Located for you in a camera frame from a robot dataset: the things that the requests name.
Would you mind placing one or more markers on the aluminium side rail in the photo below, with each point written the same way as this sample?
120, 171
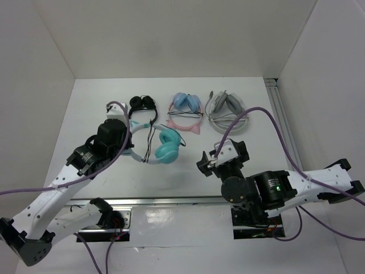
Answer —
281, 118

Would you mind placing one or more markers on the white grey headset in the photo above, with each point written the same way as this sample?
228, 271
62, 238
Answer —
222, 109

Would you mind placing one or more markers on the aluminium front rail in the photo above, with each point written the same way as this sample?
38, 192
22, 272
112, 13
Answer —
181, 201

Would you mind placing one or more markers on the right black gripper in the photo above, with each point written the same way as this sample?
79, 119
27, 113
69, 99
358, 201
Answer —
239, 148

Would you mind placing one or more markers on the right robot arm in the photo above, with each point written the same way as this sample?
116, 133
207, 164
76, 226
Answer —
257, 199

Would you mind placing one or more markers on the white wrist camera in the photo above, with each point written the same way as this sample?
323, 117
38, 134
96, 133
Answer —
226, 154
116, 111

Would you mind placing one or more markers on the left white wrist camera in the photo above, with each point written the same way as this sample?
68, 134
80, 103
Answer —
116, 111

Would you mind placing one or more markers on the black on-ear headphones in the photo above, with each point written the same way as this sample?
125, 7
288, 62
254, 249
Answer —
143, 103

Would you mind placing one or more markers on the teal cat-ear headphones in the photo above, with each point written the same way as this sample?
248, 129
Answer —
166, 153

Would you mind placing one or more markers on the pink blue cat-ear headphones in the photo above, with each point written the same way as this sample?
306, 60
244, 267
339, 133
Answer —
185, 106

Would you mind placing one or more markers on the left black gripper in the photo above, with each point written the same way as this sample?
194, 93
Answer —
125, 131

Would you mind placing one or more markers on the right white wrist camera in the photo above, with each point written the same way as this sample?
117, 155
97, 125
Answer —
226, 154

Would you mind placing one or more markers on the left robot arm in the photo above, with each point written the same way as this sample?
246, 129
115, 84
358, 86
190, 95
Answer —
32, 233

